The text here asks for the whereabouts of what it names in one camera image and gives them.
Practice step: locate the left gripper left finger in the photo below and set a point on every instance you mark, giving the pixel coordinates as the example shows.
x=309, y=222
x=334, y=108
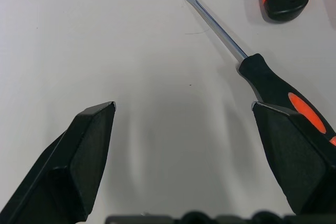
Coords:
x=78, y=161

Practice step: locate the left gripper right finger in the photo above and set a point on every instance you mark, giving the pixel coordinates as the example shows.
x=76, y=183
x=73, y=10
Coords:
x=294, y=161

